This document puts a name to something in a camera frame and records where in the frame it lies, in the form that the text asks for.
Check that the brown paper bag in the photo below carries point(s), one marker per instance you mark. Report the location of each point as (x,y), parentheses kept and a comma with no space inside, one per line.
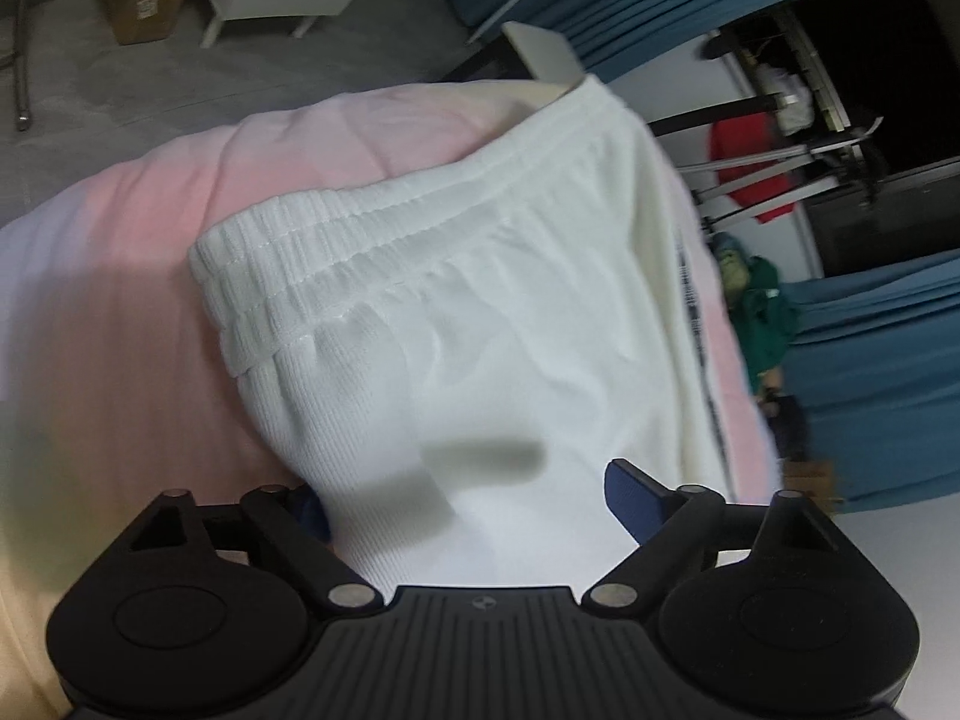
(816,479)

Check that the white sweatpants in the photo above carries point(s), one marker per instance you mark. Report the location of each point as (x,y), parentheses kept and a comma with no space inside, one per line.
(451,358)

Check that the green hoodie pile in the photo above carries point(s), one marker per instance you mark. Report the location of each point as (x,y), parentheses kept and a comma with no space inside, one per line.
(763,317)

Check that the silver tripod stand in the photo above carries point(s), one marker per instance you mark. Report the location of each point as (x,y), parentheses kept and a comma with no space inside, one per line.
(773,163)

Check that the wooden chair back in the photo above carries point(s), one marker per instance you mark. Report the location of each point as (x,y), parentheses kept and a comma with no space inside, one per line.
(546,55)

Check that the pastel pink bed cover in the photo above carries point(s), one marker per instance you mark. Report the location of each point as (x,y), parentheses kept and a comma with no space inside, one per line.
(114,388)

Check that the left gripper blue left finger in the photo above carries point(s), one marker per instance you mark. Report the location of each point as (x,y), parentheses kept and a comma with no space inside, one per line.
(293,534)

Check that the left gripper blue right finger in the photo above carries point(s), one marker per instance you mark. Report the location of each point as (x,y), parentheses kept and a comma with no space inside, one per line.
(673,530)

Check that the right blue curtain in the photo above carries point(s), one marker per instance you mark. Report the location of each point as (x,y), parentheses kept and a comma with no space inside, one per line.
(875,368)

